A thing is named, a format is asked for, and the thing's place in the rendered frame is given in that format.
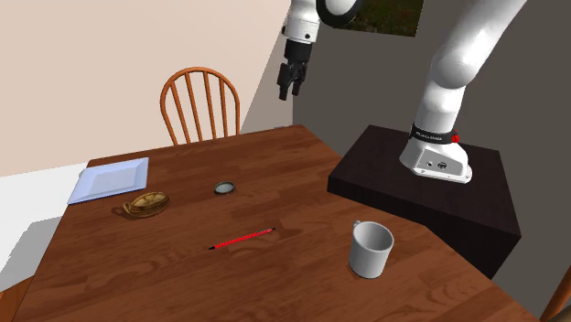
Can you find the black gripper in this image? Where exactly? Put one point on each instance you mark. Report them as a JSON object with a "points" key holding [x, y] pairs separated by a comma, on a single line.
{"points": [[298, 52]]}

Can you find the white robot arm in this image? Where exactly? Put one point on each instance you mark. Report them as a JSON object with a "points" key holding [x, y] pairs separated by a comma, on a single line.
{"points": [[446, 93]]}

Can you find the window with dark greenery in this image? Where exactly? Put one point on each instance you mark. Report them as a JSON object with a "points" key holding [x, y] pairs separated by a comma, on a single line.
{"points": [[392, 15]]}

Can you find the small round magnifying glass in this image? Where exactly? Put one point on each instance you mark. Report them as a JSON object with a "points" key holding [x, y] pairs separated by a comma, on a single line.
{"points": [[224, 187]]}

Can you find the orange wooden chair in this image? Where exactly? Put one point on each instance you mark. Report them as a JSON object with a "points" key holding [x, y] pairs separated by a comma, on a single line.
{"points": [[166, 96]]}

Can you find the dark robot stand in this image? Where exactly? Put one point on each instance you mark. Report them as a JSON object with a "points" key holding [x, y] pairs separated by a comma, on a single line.
{"points": [[401, 196]]}

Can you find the red pencil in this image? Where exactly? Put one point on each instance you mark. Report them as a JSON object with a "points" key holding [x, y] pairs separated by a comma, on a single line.
{"points": [[243, 238]]}

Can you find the gold pocket watch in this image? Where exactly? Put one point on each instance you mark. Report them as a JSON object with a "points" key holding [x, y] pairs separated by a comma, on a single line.
{"points": [[147, 204]]}

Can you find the white mug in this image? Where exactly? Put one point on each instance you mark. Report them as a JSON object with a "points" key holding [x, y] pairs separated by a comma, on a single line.
{"points": [[368, 258]]}

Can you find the white square plate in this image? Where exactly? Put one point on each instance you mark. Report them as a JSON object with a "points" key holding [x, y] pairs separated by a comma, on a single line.
{"points": [[111, 179]]}

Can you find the brown wooden table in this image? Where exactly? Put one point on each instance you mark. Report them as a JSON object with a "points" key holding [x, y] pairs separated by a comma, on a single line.
{"points": [[178, 276]]}

